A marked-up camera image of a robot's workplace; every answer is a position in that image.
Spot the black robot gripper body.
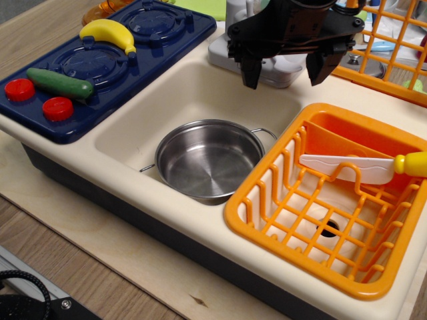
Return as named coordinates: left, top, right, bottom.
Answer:
left=227, top=1, right=364, bottom=61

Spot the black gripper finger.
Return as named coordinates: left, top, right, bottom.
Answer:
left=240, top=56, right=262, bottom=89
left=306, top=41, right=348, bottom=86

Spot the white and blue toy spoon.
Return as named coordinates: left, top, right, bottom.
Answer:
left=272, top=54, right=307, bottom=73

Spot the stainless steel pan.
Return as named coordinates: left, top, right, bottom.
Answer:
left=153, top=119, right=266, bottom=205

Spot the grey toy faucet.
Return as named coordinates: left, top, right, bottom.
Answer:
left=208, top=1, right=306, bottom=89

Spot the steel pot lid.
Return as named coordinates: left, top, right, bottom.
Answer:
left=340, top=53, right=386, bottom=79

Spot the blue toy utensil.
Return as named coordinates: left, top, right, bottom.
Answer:
left=370, top=41, right=395, bottom=52

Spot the green toy lettuce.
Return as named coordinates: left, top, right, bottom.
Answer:
left=402, top=79, right=426, bottom=94

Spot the cream toy sink unit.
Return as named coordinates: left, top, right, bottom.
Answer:
left=1, top=29, right=426, bottom=319

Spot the yellow toy banana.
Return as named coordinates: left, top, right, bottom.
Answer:
left=79, top=19, right=137, bottom=55

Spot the orange transparent toy dish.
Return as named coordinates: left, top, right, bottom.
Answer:
left=81, top=0, right=133, bottom=26

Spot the orange plastic dish rack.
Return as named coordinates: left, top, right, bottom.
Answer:
left=224, top=103, right=426, bottom=300

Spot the green toy cucumber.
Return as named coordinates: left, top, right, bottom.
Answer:
left=26, top=67, right=95, bottom=100

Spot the red stove knob right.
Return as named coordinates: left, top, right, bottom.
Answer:
left=42, top=97, right=74, bottom=122

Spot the red stove knob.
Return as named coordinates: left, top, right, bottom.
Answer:
left=42, top=97, right=74, bottom=122
left=4, top=79, right=35, bottom=102

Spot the red stove knob left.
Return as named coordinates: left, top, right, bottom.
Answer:
left=4, top=79, right=35, bottom=102

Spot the orange wire grid basket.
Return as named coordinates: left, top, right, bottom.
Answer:
left=334, top=1, right=426, bottom=107

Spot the toy knife yellow handle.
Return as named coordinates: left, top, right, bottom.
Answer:
left=299, top=151, right=426, bottom=185

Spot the black metal bracket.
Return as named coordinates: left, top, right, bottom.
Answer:
left=48, top=297, right=101, bottom=320

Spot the black braided cable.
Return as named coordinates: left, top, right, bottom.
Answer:
left=0, top=270, right=53, bottom=320

